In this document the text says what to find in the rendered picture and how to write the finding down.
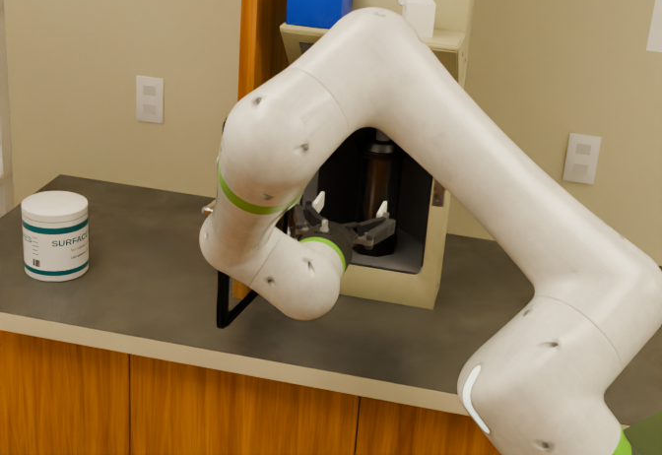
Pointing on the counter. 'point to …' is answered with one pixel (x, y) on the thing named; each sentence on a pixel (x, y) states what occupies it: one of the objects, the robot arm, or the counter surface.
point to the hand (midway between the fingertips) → (351, 206)
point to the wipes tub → (55, 235)
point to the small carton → (420, 15)
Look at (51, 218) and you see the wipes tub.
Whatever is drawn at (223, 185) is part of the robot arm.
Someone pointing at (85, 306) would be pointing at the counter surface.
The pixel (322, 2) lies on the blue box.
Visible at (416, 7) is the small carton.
